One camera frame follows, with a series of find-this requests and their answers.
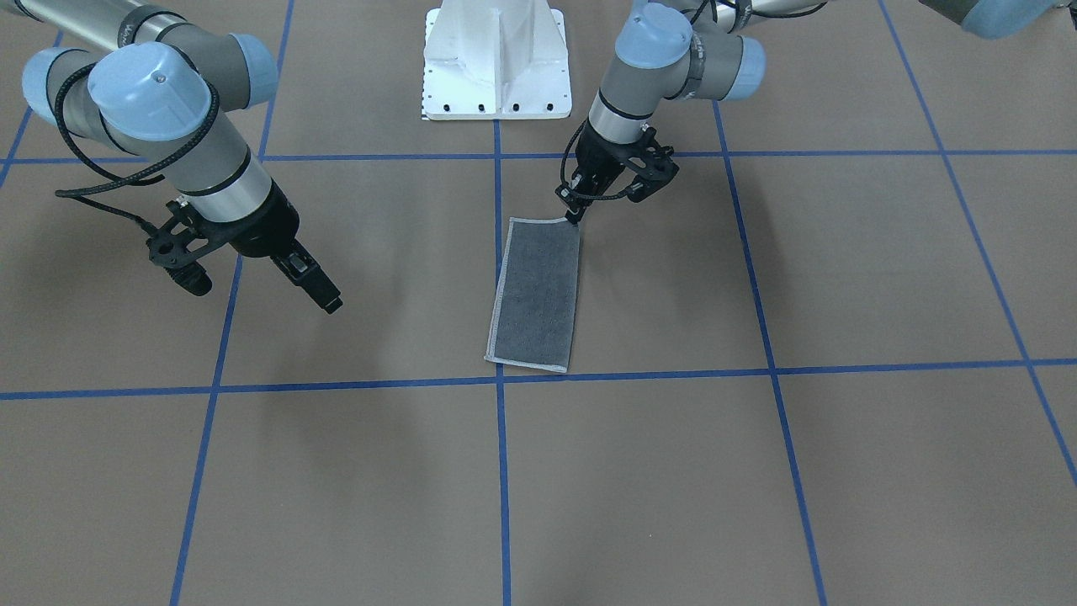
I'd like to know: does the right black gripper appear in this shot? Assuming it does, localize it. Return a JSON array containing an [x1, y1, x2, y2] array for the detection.
[[146, 183, 342, 314]]

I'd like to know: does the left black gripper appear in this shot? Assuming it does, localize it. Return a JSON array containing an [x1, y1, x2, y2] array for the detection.
[[557, 119, 679, 226]]

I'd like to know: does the pink and grey towel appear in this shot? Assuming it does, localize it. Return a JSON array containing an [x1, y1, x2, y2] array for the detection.
[[485, 217, 581, 375]]

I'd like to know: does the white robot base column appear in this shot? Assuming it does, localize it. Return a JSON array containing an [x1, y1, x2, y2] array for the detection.
[[421, 1, 573, 119]]

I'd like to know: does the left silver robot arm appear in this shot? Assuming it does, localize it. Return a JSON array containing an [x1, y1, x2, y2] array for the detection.
[[555, 1, 824, 224]]

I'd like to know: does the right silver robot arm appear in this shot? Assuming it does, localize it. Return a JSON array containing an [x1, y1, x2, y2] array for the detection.
[[3, 1, 342, 313]]

